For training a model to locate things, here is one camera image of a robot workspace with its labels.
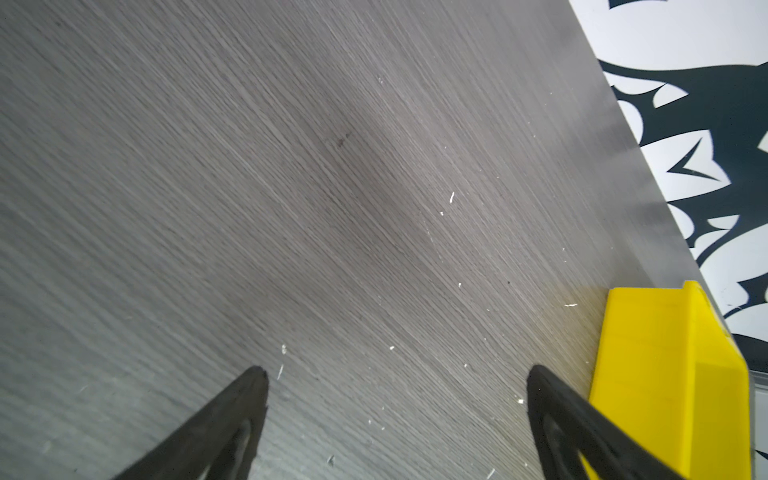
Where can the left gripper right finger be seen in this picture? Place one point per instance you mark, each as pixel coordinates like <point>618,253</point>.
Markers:
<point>571,435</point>

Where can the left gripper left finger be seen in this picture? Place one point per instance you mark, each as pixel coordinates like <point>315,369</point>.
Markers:
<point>220,441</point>

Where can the yellow plastic bin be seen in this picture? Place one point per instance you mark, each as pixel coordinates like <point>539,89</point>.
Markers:
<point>669,374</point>

